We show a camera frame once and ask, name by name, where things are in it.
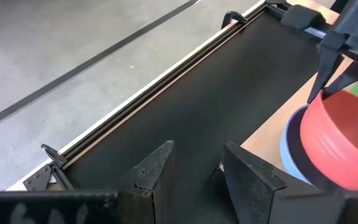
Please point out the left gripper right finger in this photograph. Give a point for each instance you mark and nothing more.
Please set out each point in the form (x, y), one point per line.
(247, 180)

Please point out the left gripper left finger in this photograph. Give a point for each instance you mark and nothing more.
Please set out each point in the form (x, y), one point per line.
(163, 174)

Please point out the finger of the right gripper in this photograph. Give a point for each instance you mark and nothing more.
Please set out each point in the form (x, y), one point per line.
(326, 68)
(350, 77)

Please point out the blue bowl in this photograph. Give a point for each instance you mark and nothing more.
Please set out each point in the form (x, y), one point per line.
(286, 146)

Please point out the red bowl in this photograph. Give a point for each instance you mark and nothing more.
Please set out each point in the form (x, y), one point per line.
(337, 149)

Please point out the black table mat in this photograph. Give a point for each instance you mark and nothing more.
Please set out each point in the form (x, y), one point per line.
(166, 80)
(213, 93)

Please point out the black table clamp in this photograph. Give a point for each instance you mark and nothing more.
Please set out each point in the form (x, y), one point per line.
(54, 155)
(233, 17)

